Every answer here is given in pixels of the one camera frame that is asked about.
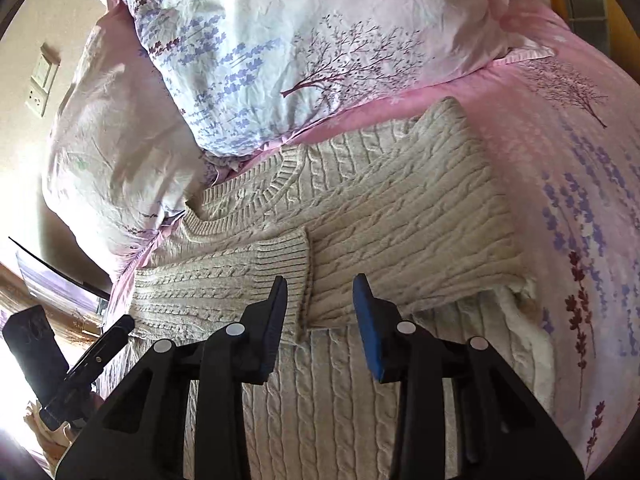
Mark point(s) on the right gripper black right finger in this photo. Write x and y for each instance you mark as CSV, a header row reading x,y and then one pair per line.
x,y
503,431

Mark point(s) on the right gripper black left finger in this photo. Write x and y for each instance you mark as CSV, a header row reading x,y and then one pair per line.
x,y
138,432

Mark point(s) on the cream cable-knit sweater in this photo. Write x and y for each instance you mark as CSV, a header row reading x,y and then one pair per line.
x,y
413,205

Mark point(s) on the person's left hand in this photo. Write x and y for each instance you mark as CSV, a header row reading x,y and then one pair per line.
x,y
54,443

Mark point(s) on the dark flat screen monitor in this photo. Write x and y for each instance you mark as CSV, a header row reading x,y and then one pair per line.
x,y
35,269

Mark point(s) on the pale pink floral pillow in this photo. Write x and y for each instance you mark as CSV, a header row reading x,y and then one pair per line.
x,y
122,161

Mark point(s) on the pink floral bed sheet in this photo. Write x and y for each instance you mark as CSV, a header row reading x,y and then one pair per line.
x,y
561,135

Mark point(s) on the white lavender print pillow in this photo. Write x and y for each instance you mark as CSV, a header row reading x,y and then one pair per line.
x,y
244,73

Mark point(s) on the white wall socket plate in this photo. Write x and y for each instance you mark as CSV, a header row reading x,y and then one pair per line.
x,y
41,80

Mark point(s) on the wooden headboard frame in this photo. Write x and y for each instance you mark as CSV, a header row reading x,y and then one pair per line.
x,y
611,26

